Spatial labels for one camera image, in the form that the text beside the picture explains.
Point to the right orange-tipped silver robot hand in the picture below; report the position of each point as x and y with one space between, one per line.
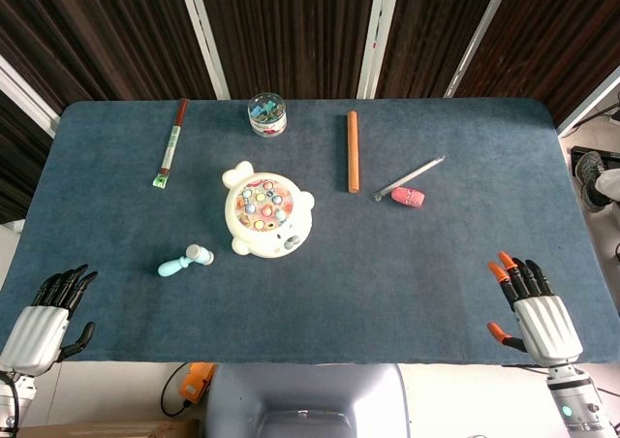
547 326

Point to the left black-fingered silver robot hand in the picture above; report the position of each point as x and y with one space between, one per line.
36 334

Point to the light blue toy hammer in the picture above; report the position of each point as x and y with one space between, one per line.
174 265

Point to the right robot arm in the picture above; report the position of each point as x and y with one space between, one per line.
576 404

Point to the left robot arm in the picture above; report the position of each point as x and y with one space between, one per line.
19 390

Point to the white bear whack-a-mole toy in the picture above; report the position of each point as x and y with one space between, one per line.
271 205

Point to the grey sneaker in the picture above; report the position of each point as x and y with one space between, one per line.
588 176

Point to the white trouser leg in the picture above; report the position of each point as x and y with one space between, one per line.
610 183

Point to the blue table cloth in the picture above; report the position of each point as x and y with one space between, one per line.
387 288

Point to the orange device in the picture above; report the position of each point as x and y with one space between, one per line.
194 384

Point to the pink patterned cylinder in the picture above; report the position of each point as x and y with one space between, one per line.
409 197

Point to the red chopsticks in green wrapper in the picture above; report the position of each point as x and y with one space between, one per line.
170 147

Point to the grey robot torso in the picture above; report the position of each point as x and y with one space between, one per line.
305 389

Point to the brown wooden rod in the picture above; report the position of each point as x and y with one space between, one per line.
353 152

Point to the dark brown pleated curtain panel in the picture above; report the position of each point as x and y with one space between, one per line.
290 31
567 21
426 31
97 31

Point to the clear jar of coloured clips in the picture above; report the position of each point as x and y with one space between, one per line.
266 118

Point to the white frame post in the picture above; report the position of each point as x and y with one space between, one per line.
588 101
24 94
378 36
203 40
477 36

